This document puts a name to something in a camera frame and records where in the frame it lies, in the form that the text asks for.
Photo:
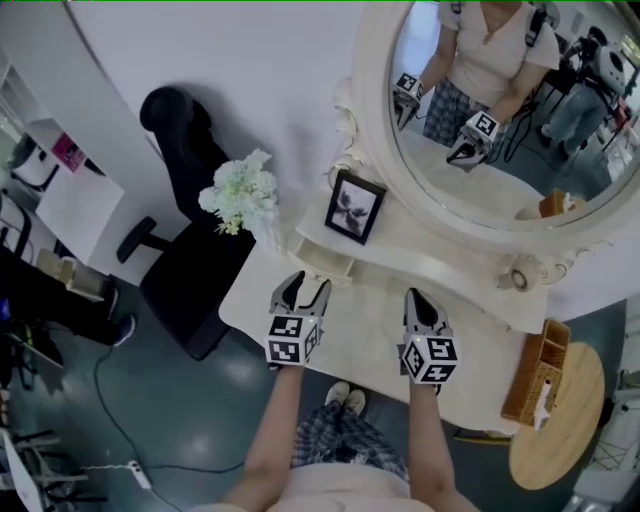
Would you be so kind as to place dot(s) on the person's left forearm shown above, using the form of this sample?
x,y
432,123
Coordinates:
x,y
270,430

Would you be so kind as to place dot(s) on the white flower bouquet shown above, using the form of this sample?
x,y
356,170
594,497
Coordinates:
x,y
242,192

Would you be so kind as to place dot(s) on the person's left white shoe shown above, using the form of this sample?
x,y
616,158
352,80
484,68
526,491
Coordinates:
x,y
337,394

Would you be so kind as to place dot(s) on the person's plaid trousers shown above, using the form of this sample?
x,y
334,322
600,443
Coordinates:
x,y
345,440

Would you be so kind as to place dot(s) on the white power strip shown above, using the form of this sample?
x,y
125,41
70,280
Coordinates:
x,y
140,474

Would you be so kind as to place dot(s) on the white dressing table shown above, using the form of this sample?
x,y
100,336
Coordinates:
x,y
360,340

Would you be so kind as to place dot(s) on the round wooden stool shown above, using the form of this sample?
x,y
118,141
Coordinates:
x,y
570,440

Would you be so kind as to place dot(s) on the round white ornament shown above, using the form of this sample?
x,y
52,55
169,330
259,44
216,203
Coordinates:
x,y
520,274

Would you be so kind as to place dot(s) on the person's right white shoe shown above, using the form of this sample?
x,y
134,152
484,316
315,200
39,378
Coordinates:
x,y
356,401

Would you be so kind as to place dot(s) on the person's pale shirt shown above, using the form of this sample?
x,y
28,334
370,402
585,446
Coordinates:
x,y
340,492

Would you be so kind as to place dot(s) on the white dressing table drawer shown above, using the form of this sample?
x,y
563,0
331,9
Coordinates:
x,y
320,260

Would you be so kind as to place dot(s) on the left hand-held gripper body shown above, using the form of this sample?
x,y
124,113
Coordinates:
x,y
292,342

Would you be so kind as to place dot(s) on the person's white shoe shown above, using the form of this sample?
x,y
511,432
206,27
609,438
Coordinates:
x,y
337,394
356,401

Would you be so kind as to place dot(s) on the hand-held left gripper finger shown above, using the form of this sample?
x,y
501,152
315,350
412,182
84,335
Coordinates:
x,y
321,300
285,295

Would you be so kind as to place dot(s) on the white flat board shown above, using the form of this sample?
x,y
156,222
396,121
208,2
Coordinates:
x,y
17,475

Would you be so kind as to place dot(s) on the person's right forearm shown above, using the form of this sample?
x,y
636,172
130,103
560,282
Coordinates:
x,y
430,440

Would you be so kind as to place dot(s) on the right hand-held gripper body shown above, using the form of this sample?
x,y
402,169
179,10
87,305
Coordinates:
x,y
430,355

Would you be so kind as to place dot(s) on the black office chair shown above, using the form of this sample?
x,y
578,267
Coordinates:
x,y
195,280

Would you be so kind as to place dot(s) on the white tissue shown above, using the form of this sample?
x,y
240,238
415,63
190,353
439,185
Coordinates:
x,y
542,407

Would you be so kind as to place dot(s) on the white shelf unit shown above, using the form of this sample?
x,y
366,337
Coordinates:
x,y
80,200

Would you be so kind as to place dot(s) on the pink box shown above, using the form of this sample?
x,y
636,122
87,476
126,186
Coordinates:
x,y
67,152

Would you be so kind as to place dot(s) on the black picture frame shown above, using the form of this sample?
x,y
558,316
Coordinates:
x,y
354,207

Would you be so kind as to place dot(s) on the beige cardboard box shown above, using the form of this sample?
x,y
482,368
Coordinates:
x,y
55,267

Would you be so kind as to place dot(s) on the oval mirror with white frame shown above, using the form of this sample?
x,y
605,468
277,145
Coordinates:
x,y
372,125

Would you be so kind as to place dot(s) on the wicker tissue box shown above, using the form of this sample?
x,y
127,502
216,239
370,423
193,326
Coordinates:
x,y
537,370

